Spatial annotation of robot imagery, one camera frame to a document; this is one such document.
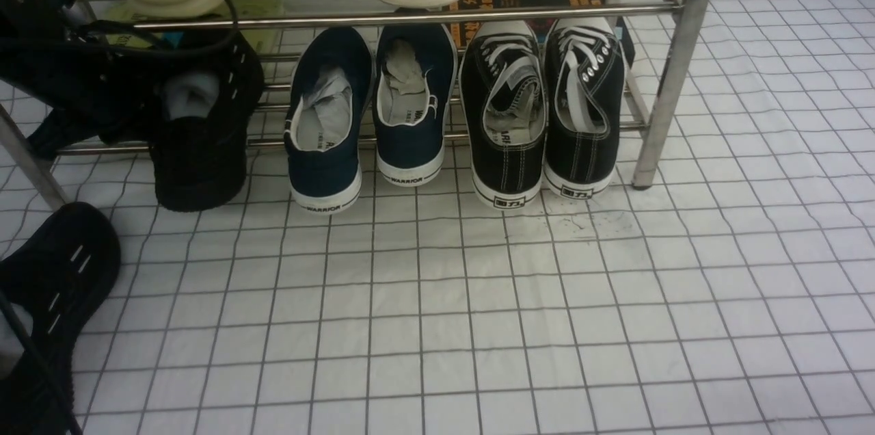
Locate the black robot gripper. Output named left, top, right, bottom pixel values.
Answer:
left=2, top=0, right=165, bottom=160

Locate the navy canvas shoe right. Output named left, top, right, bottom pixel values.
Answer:
left=372, top=23, right=459, bottom=187

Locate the navy canvas shoe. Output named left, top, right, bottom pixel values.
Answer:
left=284, top=27, right=375, bottom=215
left=372, top=23, right=459, bottom=187

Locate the green paper behind rack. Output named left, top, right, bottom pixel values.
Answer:
left=101, top=0, right=284, bottom=54

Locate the black canvas sneaker right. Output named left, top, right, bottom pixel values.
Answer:
left=541, top=16, right=626, bottom=199

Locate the dark printed box behind rack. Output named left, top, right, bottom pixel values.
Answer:
left=441, top=0, right=636, bottom=66

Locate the navy canvas shoe left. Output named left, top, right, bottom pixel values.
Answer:
left=284, top=27, right=375, bottom=215

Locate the black canvas sneaker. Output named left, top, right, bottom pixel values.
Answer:
left=541, top=16, right=626, bottom=199
left=459, top=21, right=547, bottom=211

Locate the black canvas sneaker left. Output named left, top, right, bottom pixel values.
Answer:
left=459, top=21, right=547, bottom=211

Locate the silver metal shoe rack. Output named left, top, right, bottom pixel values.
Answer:
left=2, top=0, right=710, bottom=208

